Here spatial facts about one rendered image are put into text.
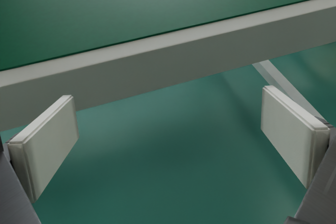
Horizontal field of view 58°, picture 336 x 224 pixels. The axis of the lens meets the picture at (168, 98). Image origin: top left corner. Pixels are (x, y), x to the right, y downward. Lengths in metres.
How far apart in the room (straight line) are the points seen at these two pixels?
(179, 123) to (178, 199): 0.31
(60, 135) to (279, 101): 0.12
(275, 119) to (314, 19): 0.19
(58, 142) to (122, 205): 0.85
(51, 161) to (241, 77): 1.26
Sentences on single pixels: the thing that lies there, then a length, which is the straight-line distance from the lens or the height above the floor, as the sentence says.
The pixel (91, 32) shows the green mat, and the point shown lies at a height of 0.75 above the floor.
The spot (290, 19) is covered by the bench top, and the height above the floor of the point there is 0.74.
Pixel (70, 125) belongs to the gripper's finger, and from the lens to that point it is 0.19.
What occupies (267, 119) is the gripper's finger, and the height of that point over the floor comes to 0.77.
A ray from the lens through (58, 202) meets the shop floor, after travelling 1.08.
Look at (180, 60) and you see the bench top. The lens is 0.29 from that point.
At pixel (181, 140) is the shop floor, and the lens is 1.13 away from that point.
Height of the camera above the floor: 0.91
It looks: 46 degrees down
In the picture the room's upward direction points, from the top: 3 degrees counter-clockwise
